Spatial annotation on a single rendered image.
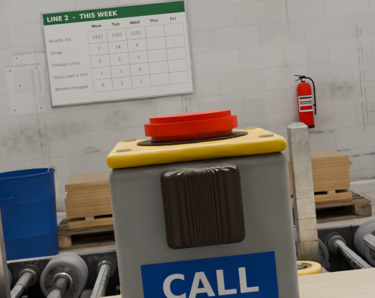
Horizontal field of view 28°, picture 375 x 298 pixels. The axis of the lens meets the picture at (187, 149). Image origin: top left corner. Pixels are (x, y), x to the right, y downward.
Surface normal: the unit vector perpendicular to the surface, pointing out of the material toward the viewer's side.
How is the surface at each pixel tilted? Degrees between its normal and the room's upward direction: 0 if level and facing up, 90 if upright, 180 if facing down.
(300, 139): 90
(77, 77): 90
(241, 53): 90
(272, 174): 90
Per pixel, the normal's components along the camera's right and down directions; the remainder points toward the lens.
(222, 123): 0.62, 0.00
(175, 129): -0.32, 0.11
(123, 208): 0.04, 0.08
